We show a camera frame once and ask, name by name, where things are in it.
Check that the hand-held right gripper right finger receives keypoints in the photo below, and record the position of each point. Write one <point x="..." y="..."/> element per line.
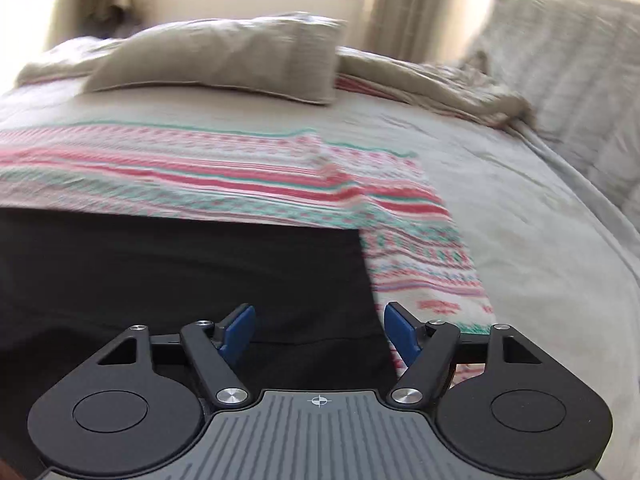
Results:
<point x="400" y="331"/>

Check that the red green patterned blanket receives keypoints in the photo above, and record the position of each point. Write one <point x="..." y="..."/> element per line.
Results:
<point x="200" y="170"/>

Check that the beige pillow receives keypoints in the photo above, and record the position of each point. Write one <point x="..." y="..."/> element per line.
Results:
<point x="225" y="55"/>

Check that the black pants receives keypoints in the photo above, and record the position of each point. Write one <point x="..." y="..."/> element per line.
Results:
<point x="175" y="270"/>

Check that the beige crumpled quilt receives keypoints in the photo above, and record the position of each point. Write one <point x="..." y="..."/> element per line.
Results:
<point x="400" y="80"/>

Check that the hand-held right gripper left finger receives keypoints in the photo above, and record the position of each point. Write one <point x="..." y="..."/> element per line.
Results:
<point x="241" y="331"/>

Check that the grey quilted headboard cushion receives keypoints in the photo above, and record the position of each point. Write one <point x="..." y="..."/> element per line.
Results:
<point x="565" y="60"/>

